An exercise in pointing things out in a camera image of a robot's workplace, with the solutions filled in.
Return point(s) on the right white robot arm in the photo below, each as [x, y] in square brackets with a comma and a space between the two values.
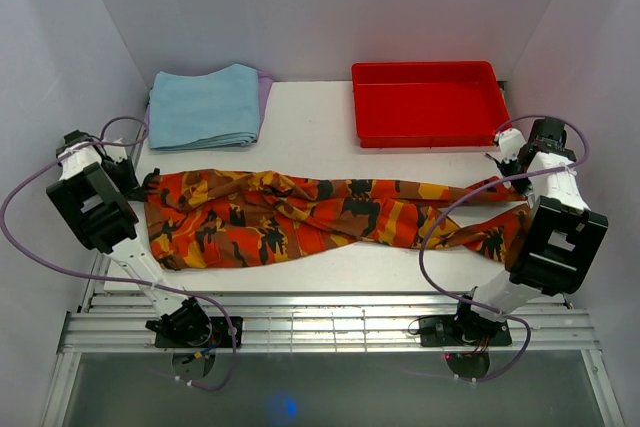
[556, 242]

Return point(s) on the orange camouflage trousers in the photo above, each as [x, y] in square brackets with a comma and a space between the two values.
[211, 219]

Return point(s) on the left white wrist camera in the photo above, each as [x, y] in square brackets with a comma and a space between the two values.
[115, 151]

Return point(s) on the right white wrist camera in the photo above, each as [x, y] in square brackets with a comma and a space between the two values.
[509, 143]

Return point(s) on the aluminium rail frame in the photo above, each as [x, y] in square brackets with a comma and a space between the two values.
[356, 300]

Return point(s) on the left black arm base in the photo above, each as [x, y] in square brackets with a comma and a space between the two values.
[217, 334]

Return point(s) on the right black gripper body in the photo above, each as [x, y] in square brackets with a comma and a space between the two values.
[511, 168]

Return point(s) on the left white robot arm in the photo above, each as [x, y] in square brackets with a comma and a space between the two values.
[92, 196]

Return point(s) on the folded purple cloth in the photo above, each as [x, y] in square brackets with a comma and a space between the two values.
[265, 92]

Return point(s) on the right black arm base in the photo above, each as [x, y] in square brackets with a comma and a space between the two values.
[445, 331]

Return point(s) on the folded light blue cloth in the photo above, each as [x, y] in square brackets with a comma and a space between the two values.
[200, 104]

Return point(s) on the red plastic tray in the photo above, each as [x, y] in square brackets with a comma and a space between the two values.
[446, 104]

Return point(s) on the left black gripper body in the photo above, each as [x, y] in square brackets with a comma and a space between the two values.
[122, 173]

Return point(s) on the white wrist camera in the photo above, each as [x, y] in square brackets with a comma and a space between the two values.
[115, 151]
[509, 143]

